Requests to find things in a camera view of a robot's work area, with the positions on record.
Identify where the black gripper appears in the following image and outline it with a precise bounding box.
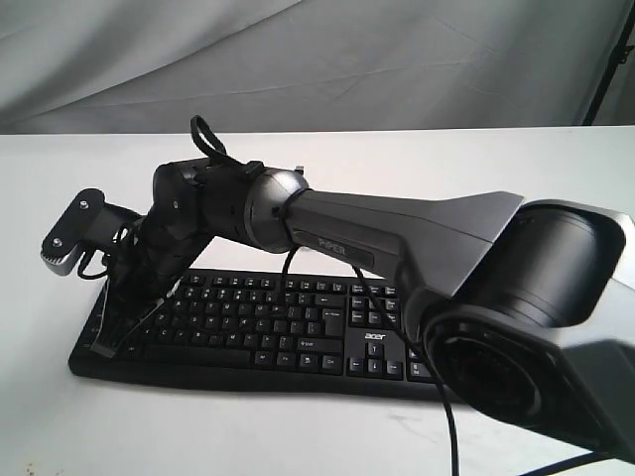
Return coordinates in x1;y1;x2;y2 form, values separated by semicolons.
90;217;208;358

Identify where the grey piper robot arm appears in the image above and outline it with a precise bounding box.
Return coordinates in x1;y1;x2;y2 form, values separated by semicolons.
93;159;634;462

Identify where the grey backdrop cloth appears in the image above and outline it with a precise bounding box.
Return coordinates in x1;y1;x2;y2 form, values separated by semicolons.
1;1;632;134

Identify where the black acer keyboard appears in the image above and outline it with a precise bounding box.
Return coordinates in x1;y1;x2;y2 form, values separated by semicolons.
68;269;439;402

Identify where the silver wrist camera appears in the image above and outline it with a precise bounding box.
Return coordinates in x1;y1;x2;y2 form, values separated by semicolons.
41;188;141;277

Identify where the black tripod stand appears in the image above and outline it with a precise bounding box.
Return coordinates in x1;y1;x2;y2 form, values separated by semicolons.
581;1;634;126

